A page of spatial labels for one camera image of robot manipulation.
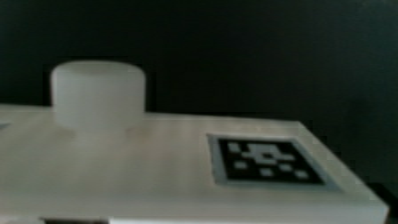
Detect white drawer with knob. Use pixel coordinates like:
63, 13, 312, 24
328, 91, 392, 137
0, 61, 390, 224

